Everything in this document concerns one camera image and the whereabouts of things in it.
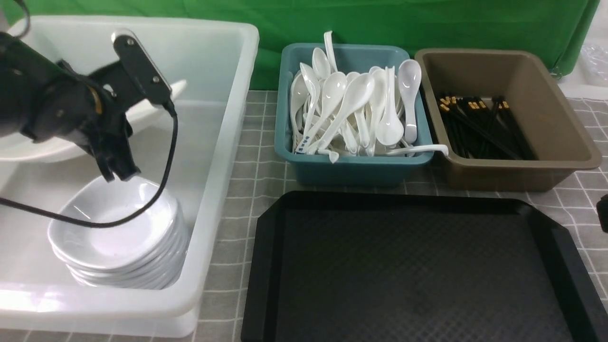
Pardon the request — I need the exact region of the clear plastic bag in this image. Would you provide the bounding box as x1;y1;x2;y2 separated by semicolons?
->
580;43;608;87

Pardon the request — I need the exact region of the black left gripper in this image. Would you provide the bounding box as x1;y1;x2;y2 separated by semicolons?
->
28;60;143;182

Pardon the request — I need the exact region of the green cloth backdrop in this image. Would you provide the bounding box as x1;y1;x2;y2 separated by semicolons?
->
26;0;599;90

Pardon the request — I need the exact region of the pile of white spoons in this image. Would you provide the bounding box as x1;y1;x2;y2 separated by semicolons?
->
289;31;422;163

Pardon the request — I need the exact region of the bundle of black chopsticks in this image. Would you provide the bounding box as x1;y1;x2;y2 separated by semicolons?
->
436;93;539;161

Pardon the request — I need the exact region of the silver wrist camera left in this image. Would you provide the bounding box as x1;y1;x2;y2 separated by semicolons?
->
111;28;173;110

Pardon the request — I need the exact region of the black serving tray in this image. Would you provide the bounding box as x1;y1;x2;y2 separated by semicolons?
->
240;192;608;342

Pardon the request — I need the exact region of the stack of white dishes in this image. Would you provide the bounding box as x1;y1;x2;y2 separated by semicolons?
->
47;177;190;290

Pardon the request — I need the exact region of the brown plastic bin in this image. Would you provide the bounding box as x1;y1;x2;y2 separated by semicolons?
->
415;48;602;192

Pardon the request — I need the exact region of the grey checked tablecloth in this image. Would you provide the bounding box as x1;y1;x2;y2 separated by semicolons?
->
0;90;608;342

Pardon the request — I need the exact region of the large white square plate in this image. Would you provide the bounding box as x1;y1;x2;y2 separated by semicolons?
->
0;99;166;163

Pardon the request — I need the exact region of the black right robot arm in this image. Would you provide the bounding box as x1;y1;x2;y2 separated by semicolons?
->
596;194;608;234

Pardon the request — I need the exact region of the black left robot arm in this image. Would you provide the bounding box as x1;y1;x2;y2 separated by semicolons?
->
0;32;143;181

